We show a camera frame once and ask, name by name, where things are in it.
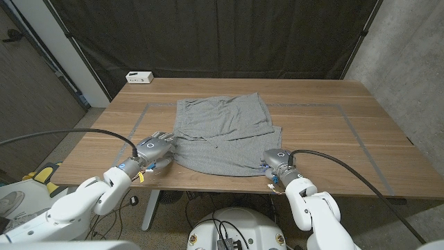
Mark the dark round floor fan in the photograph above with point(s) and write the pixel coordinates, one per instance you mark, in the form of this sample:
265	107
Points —
170	196

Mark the grey sneaker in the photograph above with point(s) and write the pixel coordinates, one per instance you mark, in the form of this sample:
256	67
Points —
12	202
24	217

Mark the white low platform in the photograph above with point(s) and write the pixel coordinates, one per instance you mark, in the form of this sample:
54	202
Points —
38	194

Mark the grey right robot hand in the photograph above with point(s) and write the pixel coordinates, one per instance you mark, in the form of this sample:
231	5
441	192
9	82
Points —
277	159

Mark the white table leg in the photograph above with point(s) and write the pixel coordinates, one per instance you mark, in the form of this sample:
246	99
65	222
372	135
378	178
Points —
151	208

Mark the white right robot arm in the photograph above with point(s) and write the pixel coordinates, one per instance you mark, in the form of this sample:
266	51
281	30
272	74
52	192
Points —
312	212

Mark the grey electronics box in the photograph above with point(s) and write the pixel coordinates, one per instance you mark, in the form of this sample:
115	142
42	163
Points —
225	244

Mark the grey table leg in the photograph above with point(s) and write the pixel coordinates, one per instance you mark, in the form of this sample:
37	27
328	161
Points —
329	218

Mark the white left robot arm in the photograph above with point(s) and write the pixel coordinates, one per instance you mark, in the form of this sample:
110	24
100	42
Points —
79	201

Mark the grey fabric shorts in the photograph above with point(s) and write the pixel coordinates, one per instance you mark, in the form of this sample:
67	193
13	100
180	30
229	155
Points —
225	139

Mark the yellow and black floor object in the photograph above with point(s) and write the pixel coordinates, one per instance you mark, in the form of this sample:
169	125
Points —
43	173

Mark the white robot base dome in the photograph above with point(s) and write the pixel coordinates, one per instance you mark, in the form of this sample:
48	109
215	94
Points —
239	225

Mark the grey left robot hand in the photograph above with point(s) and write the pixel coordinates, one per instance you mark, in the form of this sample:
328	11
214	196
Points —
152	147

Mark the white power strip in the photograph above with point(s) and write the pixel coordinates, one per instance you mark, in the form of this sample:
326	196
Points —
139	77

